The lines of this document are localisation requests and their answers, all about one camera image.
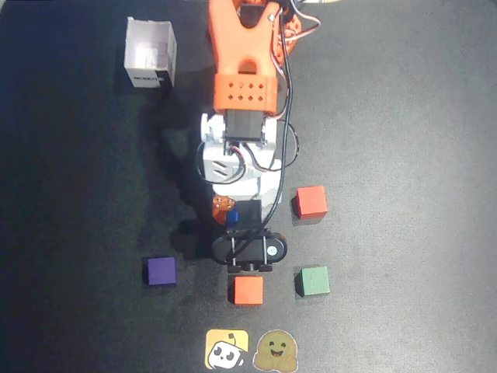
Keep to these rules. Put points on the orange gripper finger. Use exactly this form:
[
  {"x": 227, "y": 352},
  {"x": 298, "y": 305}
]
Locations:
[{"x": 221, "y": 208}]

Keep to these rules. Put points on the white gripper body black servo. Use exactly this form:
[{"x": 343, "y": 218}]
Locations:
[{"x": 248, "y": 211}]

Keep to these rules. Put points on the blue cube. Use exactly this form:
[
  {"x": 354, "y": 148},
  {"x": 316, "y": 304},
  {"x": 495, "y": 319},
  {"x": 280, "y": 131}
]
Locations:
[{"x": 232, "y": 218}]

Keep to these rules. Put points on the orange and white robot arm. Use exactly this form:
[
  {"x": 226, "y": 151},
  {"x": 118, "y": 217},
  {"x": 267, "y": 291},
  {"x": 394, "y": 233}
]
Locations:
[{"x": 240, "y": 42}]

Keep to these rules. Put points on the red cube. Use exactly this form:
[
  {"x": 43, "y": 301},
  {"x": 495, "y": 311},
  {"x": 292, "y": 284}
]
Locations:
[{"x": 311, "y": 201}]

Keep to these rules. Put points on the orange cube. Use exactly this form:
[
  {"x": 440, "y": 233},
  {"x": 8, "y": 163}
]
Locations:
[{"x": 248, "y": 290}]

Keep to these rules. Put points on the purple cube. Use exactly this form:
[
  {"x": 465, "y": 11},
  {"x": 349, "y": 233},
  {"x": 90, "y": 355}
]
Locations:
[{"x": 162, "y": 270}]

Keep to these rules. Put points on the green cube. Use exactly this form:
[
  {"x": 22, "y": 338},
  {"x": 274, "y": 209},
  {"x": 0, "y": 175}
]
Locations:
[{"x": 314, "y": 280}]

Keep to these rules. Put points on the black webcam on gripper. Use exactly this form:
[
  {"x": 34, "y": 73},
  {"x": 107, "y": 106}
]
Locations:
[{"x": 250, "y": 250}]

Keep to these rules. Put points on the yellow robot face sticker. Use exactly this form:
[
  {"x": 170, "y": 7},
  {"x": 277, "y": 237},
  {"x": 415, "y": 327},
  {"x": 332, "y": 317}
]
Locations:
[{"x": 227, "y": 349}]

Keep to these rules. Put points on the smiling hugging face sticker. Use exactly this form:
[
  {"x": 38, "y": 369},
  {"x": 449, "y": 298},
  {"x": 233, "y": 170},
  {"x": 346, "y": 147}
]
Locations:
[{"x": 275, "y": 351}]

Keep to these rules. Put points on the black table mat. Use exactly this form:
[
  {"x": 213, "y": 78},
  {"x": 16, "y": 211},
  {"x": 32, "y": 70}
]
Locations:
[{"x": 388, "y": 155}]

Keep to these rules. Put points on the white open cardboard box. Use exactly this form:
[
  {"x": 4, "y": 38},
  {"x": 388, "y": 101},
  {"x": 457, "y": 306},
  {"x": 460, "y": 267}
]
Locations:
[{"x": 149, "y": 52}]

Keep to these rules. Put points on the tan wooden object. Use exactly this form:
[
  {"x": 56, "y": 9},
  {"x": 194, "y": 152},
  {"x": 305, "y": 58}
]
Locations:
[{"x": 325, "y": 1}]

